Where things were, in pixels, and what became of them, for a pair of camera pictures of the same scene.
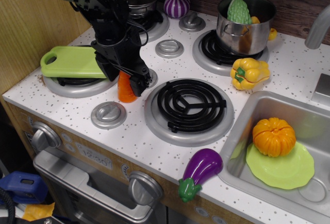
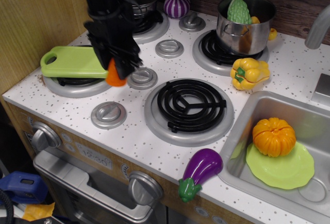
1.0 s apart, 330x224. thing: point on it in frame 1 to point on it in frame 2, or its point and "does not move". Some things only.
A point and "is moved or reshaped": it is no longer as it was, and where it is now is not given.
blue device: (26, 188) does not move
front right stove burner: (188, 112) does not move
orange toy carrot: (125, 91) is moved or reshaped
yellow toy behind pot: (273, 34) does not move
